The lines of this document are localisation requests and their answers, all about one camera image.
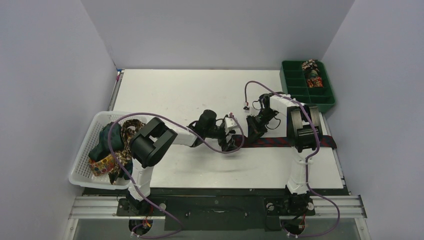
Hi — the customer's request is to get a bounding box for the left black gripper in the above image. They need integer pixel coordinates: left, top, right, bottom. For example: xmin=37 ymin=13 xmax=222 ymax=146
xmin=204 ymin=124 xmax=239 ymax=152

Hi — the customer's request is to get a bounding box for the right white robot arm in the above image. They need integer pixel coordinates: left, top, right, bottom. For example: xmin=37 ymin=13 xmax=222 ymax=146
xmin=245 ymin=93 xmax=323 ymax=214

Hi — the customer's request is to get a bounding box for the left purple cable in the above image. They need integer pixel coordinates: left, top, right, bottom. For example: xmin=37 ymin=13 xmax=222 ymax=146
xmin=107 ymin=113 xmax=246 ymax=239

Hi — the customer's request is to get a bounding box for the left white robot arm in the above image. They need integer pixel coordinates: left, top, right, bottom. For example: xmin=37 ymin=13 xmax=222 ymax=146
xmin=128 ymin=109 xmax=241 ymax=215

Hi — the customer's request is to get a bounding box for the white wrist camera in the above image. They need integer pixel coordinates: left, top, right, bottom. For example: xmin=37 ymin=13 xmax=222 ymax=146
xmin=242 ymin=101 xmax=253 ymax=114
xmin=223 ymin=116 xmax=239 ymax=134

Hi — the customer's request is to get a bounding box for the dark green tie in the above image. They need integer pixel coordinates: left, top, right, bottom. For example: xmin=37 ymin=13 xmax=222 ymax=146
xmin=88 ymin=122 xmax=124 ymax=163

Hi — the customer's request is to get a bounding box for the red navy striped tie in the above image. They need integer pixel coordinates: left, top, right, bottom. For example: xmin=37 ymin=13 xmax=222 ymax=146
xmin=242 ymin=135 xmax=337 ymax=149

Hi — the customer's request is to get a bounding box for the rolled red patterned tie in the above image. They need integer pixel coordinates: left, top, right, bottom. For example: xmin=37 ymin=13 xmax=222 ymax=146
xmin=306 ymin=76 xmax=324 ymax=88

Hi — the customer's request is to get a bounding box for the colourful dotted tie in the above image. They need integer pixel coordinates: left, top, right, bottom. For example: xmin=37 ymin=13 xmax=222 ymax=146
xmin=88 ymin=154 xmax=116 ymax=177

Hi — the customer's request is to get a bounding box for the white plastic basket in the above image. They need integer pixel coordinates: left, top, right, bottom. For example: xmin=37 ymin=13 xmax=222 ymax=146
xmin=68 ymin=111 xmax=149 ymax=190

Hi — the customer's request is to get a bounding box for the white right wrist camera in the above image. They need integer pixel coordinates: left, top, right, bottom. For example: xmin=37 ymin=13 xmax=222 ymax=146
xmin=242 ymin=101 xmax=253 ymax=114

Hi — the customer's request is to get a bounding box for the aluminium rail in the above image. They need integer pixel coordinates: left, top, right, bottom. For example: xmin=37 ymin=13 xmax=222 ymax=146
xmin=69 ymin=195 xmax=367 ymax=220

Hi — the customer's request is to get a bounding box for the brown patterned tie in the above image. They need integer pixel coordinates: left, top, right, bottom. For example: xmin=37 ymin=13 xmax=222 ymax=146
xmin=108 ymin=119 xmax=145 ymax=185

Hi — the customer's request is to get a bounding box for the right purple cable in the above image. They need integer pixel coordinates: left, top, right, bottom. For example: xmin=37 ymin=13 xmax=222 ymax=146
xmin=243 ymin=80 xmax=341 ymax=239

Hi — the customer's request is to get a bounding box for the green compartment tray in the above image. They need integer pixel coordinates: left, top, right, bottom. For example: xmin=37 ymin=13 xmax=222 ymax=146
xmin=279 ymin=60 xmax=336 ymax=113

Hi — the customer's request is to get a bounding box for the purple cable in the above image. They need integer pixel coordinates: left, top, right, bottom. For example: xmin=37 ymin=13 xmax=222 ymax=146
xmin=107 ymin=113 xmax=246 ymax=239
xmin=243 ymin=80 xmax=341 ymax=239

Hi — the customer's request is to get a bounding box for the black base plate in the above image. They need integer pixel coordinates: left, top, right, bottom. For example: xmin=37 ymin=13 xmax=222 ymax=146
xmin=115 ymin=187 xmax=349 ymax=232

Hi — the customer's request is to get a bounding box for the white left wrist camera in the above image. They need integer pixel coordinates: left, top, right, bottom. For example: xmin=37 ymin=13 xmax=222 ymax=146
xmin=223 ymin=116 xmax=239 ymax=134

